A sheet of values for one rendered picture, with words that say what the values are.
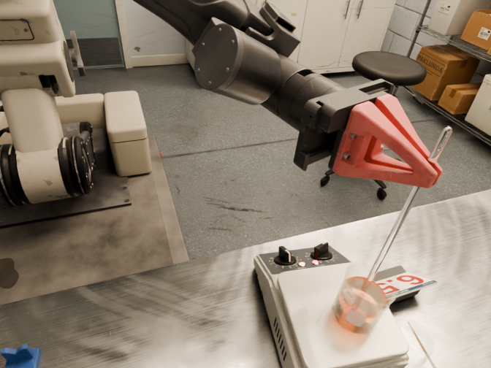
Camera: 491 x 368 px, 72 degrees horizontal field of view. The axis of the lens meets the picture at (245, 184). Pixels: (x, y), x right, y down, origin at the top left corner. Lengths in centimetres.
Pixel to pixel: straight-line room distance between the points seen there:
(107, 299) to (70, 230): 68
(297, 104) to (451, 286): 42
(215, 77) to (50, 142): 76
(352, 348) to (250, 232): 123
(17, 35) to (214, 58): 72
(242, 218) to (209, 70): 138
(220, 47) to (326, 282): 30
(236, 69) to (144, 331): 35
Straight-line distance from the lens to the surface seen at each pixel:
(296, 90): 33
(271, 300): 46
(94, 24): 317
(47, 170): 101
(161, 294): 53
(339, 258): 52
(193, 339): 49
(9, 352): 50
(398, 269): 61
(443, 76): 290
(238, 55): 29
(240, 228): 161
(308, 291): 43
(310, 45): 304
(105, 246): 112
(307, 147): 31
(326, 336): 41
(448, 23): 288
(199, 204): 172
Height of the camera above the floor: 119
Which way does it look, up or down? 40 degrees down
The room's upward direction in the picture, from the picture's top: 5 degrees clockwise
